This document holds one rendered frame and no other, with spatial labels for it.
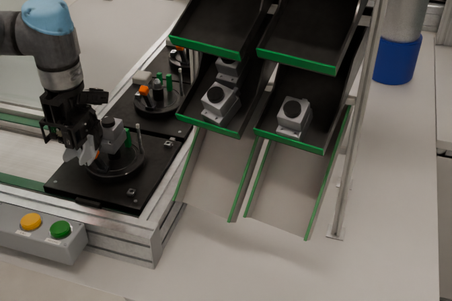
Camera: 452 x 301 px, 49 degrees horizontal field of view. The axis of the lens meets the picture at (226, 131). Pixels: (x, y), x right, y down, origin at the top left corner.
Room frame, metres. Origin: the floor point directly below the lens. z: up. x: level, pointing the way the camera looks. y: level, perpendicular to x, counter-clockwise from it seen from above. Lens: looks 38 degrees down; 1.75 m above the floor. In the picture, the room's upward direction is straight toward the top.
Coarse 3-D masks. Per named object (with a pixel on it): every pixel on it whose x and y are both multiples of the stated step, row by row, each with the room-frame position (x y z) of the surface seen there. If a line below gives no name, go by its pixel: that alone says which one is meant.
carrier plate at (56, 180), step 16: (144, 144) 0.95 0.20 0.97; (160, 144) 0.95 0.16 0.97; (176, 144) 0.95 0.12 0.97; (160, 160) 0.89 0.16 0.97; (64, 176) 0.84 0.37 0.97; (80, 176) 0.84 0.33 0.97; (144, 176) 0.83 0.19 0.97; (160, 176) 0.83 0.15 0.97; (48, 192) 0.80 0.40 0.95; (64, 192) 0.79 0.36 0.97; (80, 192) 0.78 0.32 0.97; (96, 192) 0.78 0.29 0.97; (112, 192) 0.78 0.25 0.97; (144, 192) 0.78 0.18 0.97; (112, 208) 0.75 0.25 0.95; (128, 208) 0.74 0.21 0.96
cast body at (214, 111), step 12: (216, 84) 0.75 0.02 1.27; (204, 96) 0.73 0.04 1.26; (216, 96) 0.72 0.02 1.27; (228, 96) 0.72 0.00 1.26; (204, 108) 0.74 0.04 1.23; (216, 108) 0.71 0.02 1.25; (228, 108) 0.72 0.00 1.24; (204, 120) 0.73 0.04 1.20; (216, 120) 0.71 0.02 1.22; (228, 120) 0.72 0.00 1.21
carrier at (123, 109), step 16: (144, 80) 1.22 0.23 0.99; (160, 80) 1.16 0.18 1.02; (128, 96) 1.16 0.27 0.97; (160, 96) 1.11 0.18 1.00; (176, 96) 1.13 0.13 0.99; (112, 112) 1.09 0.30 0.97; (128, 112) 1.08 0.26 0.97; (144, 112) 1.06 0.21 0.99; (160, 112) 1.06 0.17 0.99; (144, 128) 1.01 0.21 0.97; (160, 128) 1.01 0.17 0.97; (176, 128) 1.01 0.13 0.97; (192, 128) 1.03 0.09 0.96
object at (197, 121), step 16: (208, 64) 0.85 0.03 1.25; (256, 64) 0.84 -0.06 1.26; (272, 64) 0.82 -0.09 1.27; (208, 80) 0.83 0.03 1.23; (256, 80) 0.81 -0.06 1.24; (192, 96) 0.80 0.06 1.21; (240, 96) 0.78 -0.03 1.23; (256, 96) 0.75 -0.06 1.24; (176, 112) 0.75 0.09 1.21; (192, 112) 0.76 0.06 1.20; (240, 112) 0.75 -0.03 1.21; (208, 128) 0.72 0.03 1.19; (224, 128) 0.70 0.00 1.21; (240, 128) 0.70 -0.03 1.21
